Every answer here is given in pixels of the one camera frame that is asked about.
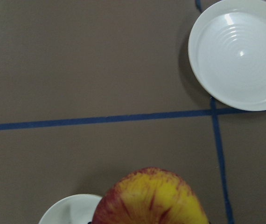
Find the red yellow apple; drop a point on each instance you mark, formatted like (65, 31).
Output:
(150, 196)

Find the white plate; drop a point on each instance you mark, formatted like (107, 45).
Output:
(227, 53)

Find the white bowl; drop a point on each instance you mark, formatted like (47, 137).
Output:
(75, 209)

